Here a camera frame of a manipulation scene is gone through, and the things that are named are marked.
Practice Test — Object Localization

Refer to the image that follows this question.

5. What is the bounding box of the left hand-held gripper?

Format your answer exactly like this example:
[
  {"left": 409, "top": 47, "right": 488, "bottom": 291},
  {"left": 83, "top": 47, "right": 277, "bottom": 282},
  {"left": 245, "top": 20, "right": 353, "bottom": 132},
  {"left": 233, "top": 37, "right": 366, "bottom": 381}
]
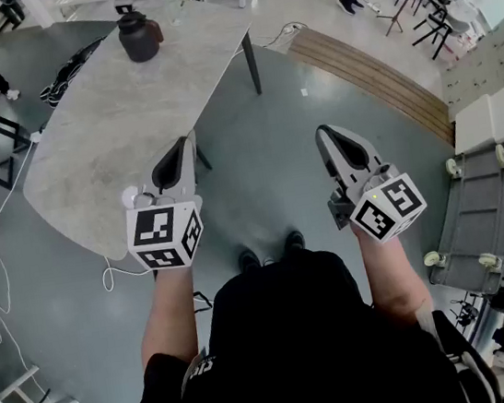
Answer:
[{"left": 111, "top": 128, "right": 216, "bottom": 277}]

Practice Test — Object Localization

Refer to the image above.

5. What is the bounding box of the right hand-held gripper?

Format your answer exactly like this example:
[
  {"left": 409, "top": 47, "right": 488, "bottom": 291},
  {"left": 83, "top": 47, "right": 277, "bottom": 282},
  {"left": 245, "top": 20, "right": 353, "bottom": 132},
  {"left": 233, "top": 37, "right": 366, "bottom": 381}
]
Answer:
[{"left": 313, "top": 112, "right": 433, "bottom": 252}]

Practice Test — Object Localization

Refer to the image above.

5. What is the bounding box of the white cup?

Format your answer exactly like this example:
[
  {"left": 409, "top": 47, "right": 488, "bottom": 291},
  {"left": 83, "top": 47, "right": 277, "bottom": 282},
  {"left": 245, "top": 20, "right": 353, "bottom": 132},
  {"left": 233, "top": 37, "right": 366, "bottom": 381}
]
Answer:
[{"left": 119, "top": 185, "right": 142, "bottom": 211}]

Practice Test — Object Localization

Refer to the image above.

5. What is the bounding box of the person's left forearm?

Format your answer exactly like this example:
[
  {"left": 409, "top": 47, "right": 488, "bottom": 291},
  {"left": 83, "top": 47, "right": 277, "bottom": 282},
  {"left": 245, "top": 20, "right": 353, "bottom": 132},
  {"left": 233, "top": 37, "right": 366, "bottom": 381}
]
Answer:
[{"left": 128, "top": 262, "right": 207, "bottom": 374}]

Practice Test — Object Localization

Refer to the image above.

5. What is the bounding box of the person's right forearm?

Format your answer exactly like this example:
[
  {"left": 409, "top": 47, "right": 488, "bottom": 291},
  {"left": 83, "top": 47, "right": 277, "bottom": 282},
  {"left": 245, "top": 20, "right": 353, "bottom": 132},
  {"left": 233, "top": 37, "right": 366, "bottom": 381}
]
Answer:
[{"left": 349, "top": 213, "right": 438, "bottom": 336}]

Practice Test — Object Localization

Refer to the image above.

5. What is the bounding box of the black table leg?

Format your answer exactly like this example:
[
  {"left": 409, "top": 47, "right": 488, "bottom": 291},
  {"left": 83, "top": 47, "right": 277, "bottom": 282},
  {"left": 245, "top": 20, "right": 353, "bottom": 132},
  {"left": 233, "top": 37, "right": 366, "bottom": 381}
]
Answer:
[
  {"left": 239, "top": 30, "right": 264, "bottom": 98},
  {"left": 194, "top": 144, "right": 214, "bottom": 173}
]

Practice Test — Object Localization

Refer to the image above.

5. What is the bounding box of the person's black right shoe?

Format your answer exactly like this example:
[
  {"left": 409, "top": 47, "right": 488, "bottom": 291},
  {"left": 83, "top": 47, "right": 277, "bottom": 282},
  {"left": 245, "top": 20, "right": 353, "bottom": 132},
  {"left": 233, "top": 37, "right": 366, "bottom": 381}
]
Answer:
[{"left": 282, "top": 229, "right": 309, "bottom": 255}]

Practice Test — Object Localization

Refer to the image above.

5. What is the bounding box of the person's black shoe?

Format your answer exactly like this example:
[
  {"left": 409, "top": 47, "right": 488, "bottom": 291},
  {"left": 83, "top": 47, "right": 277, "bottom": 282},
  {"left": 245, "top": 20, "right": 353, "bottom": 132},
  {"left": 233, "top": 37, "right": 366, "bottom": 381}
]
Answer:
[
  {"left": 237, "top": 247, "right": 264, "bottom": 274},
  {"left": 282, "top": 229, "right": 309, "bottom": 255}
]

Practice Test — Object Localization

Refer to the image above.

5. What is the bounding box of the person's black left shoe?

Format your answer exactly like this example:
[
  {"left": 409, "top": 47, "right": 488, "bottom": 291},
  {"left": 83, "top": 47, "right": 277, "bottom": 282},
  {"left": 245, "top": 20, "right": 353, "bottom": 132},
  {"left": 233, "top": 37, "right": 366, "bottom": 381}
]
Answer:
[{"left": 237, "top": 247, "right": 264, "bottom": 274}]

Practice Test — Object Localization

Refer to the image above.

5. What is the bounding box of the white power strip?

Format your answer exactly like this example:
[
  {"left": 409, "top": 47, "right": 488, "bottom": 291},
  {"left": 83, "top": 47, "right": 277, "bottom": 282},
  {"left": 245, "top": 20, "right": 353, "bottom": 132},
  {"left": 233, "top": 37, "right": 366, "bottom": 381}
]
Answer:
[{"left": 276, "top": 20, "right": 305, "bottom": 38}]

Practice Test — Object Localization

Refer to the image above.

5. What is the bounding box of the black water jug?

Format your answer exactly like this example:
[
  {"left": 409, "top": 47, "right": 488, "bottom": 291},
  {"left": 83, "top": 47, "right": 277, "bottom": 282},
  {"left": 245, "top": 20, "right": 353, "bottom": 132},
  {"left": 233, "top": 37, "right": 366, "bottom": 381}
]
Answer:
[{"left": 114, "top": 6, "right": 168, "bottom": 67}]

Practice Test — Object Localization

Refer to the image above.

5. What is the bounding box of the grey wheeled cart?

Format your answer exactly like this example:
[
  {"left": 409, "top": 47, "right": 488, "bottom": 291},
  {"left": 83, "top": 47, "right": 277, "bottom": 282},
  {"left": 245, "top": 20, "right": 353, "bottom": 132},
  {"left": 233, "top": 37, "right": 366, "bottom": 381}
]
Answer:
[{"left": 408, "top": 142, "right": 504, "bottom": 306}]

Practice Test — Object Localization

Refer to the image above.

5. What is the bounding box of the brown tripod stand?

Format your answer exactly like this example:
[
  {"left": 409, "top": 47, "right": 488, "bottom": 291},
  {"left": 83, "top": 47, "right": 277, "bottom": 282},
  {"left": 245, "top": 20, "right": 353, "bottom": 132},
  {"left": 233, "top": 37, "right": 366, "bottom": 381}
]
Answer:
[{"left": 380, "top": 0, "right": 427, "bottom": 38}]

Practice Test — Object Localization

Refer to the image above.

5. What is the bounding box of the black stool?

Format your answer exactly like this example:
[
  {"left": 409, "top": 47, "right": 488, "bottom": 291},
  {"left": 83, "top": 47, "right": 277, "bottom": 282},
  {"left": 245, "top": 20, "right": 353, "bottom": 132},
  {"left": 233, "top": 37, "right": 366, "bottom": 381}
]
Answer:
[{"left": 405, "top": 3, "right": 463, "bottom": 64}]

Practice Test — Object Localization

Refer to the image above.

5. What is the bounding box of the white box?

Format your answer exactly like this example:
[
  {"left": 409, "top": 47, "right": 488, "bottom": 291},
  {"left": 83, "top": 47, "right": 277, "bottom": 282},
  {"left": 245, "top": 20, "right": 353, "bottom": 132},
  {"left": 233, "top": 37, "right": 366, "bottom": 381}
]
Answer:
[{"left": 444, "top": 76, "right": 504, "bottom": 159}]

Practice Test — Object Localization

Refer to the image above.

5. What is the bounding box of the person's black shirt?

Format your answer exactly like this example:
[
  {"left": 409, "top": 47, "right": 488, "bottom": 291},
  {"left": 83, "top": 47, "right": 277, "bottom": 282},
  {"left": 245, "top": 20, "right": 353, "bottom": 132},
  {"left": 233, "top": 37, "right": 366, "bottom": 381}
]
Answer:
[{"left": 99, "top": 226, "right": 504, "bottom": 403}]

